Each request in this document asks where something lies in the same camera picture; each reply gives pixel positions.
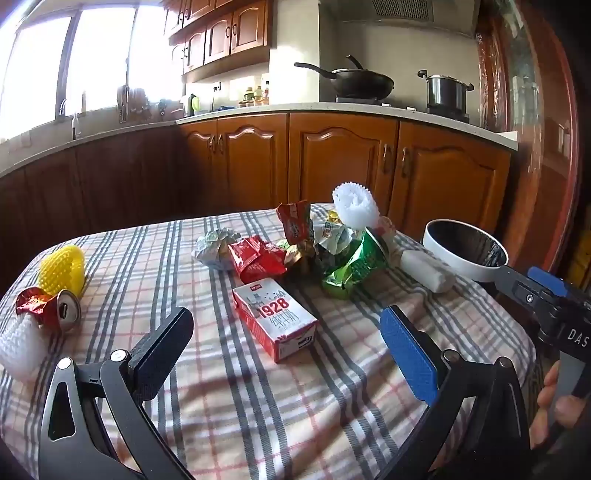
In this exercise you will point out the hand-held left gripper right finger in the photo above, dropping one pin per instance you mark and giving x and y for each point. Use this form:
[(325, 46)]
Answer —
[(408, 355)]

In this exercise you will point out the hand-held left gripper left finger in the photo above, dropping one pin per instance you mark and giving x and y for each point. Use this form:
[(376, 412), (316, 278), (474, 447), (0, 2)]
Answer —
[(161, 341)]

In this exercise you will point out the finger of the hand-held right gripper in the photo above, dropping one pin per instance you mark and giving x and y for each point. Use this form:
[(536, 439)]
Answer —
[(547, 279), (521, 288)]

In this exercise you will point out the white bin with black liner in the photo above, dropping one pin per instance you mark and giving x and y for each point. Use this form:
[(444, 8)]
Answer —
[(461, 270)]

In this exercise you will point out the white plastic bag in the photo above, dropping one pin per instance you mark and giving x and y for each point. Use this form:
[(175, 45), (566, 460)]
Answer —
[(214, 247)]

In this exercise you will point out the person's right hand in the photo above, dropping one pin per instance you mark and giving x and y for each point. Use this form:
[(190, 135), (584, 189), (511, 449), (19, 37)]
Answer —
[(545, 406)]

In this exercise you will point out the yellow box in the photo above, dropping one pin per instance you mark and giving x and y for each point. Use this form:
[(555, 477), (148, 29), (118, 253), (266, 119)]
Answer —
[(579, 263)]

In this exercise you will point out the wooden glass door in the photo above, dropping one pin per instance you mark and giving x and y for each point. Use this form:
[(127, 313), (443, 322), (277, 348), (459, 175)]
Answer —
[(549, 194)]

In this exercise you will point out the white roll wrapper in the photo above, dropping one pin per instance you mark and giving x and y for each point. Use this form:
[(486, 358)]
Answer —
[(425, 270)]

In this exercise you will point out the green snack packet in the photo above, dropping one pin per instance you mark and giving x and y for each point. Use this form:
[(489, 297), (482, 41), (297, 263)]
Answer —
[(346, 274)]

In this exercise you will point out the crushed red can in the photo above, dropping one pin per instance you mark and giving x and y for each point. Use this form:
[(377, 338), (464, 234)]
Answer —
[(64, 309)]

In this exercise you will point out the red white milk carton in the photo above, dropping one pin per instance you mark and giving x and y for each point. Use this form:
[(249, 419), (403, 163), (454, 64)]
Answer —
[(272, 318)]

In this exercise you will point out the red snack packet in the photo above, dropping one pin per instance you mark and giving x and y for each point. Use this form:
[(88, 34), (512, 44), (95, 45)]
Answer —
[(254, 261)]

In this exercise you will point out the yellow foam fruit net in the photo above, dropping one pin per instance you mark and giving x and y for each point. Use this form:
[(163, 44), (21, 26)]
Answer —
[(60, 270)]

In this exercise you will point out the plaid tablecloth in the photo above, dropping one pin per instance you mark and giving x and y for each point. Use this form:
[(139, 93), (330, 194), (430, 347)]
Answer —
[(277, 406)]

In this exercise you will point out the crumpled clear plastic packet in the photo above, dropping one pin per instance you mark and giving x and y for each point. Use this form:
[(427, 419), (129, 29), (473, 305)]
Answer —
[(330, 233)]

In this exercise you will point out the red orange snack wrapper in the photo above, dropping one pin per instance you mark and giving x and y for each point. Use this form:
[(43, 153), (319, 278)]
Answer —
[(293, 221)]

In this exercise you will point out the steel cooking pot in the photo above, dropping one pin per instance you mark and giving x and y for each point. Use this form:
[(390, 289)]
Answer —
[(445, 94)]

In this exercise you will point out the wooden lower kitchen cabinets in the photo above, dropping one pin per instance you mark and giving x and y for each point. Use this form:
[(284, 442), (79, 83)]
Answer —
[(341, 157)]

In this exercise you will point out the wooden kitchen cabinets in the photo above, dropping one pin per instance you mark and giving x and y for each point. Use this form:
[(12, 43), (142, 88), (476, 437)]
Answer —
[(341, 157), (217, 37)]

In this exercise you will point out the gas stove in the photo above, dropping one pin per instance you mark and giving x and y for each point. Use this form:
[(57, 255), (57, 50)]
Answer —
[(406, 108)]

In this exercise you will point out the white bottle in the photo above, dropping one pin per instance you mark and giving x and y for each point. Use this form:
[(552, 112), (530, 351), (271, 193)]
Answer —
[(76, 127)]

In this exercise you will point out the utensil rack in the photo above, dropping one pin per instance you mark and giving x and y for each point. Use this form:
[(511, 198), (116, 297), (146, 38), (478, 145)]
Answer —
[(134, 104)]

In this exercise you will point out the metal faucet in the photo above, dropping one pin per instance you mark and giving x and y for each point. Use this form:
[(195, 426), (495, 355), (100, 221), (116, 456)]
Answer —
[(62, 108)]

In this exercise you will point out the black wok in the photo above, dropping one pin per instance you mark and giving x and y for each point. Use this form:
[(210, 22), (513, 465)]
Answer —
[(364, 85)]

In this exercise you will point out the kitchen window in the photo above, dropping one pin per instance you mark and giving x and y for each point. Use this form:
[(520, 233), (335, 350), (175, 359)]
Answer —
[(97, 60)]

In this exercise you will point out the range hood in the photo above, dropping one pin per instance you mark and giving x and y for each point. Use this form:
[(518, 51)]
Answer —
[(401, 14)]

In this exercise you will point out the wooden upper kitchen cabinets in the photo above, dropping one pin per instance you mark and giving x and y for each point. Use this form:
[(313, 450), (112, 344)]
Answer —
[(217, 37)]

